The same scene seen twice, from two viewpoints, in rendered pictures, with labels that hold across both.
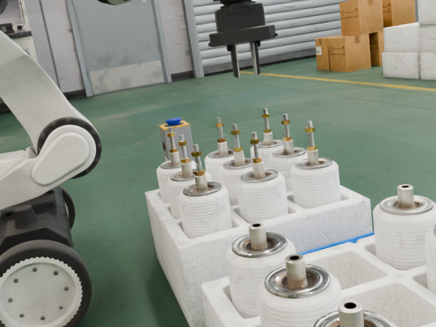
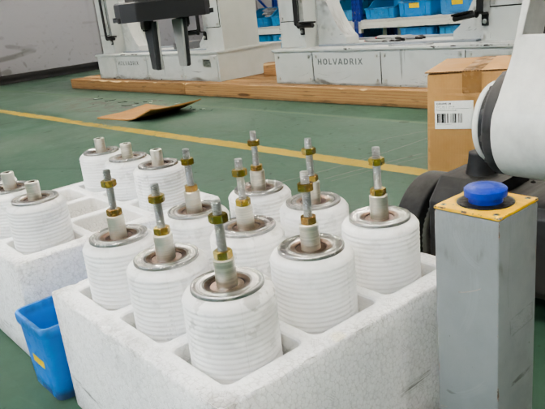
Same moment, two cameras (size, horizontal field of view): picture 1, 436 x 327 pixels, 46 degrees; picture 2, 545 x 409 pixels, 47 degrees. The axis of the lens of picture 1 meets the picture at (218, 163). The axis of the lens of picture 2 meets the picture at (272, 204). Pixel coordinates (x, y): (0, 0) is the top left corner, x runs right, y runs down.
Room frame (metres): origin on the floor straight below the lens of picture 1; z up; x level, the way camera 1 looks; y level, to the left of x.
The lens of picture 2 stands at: (1.78, -0.32, 0.52)
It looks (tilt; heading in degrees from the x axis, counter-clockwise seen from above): 18 degrees down; 156
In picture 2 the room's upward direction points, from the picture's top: 6 degrees counter-clockwise
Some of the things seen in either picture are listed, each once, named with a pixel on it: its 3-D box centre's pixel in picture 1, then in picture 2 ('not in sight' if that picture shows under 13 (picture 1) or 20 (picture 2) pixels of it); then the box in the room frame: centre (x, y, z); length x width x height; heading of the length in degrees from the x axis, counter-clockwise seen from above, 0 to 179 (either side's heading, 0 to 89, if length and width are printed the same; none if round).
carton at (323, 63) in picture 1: (335, 52); not in sight; (5.03, -1.27, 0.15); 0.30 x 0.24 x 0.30; 105
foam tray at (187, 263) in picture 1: (249, 232); (260, 339); (1.09, -0.05, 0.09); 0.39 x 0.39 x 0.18; 15
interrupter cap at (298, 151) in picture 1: (289, 152); (166, 257); (1.12, -0.16, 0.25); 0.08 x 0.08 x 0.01
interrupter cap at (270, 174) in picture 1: (259, 176); (194, 210); (0.97, -0.08, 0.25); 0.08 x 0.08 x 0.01
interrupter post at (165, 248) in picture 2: (288, 147); (165, 247); (1.12, -0.16, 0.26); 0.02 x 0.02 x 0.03
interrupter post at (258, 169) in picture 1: (258, 170); (193, 201); (0.97, -0.08, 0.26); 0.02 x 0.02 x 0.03
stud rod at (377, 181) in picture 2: (172, 143); (377, 177); (1.17, 0.10, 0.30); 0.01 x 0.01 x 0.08
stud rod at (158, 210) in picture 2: (286, 130); (159, 215); (1.12, -0.16, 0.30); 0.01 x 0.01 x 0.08
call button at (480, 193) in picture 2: (173, 122); (485, 195); (1.35, 0.10, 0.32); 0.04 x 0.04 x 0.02
